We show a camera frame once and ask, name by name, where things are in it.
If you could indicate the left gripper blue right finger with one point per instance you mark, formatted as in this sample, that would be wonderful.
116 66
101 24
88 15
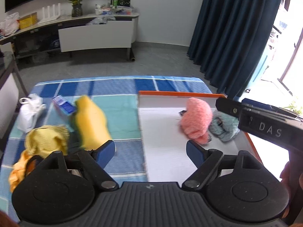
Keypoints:
207 163

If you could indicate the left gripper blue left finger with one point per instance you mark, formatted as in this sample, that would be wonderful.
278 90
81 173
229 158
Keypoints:
93 166

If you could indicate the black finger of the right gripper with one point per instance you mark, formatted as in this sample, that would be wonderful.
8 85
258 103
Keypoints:
229 106
272 108

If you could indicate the light blue fluffy slipper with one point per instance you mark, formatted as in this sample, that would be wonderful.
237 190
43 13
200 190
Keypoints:
224 126

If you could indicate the yellow green sponge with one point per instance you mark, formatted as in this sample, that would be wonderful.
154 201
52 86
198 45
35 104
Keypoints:
90 124

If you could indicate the pink fluffy slipper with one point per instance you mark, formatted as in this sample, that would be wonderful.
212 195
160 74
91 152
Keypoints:
196 119

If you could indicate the yellow striped towel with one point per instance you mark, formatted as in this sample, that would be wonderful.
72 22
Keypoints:
46 139

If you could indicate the blue tissue pack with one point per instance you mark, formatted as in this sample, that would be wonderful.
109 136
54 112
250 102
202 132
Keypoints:
63 106

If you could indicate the orange yellow cloth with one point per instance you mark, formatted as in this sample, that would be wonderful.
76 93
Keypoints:
19 170

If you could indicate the white face mask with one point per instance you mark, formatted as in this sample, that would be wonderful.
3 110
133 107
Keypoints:
31 109

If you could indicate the right human hand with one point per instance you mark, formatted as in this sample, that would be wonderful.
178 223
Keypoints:
284 176

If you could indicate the orange white shoebox lid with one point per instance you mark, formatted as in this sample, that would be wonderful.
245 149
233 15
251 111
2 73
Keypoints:
164 143

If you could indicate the blue checkered tablecloth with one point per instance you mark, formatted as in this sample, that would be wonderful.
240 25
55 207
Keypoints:
118 98

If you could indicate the dark blue curtain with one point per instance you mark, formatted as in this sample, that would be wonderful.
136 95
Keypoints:
229 39

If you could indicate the round dark coffee table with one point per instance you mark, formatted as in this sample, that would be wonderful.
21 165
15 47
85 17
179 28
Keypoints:
11 88

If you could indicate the white tv cabinet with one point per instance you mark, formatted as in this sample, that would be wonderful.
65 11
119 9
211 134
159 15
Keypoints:
69 34

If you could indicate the white wifi router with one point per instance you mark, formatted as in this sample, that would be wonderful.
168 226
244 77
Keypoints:
50 14

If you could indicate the yellow box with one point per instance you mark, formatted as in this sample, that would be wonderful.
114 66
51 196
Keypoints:
28 20

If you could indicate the white plastic bag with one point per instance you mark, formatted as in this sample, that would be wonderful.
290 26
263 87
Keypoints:
10 24

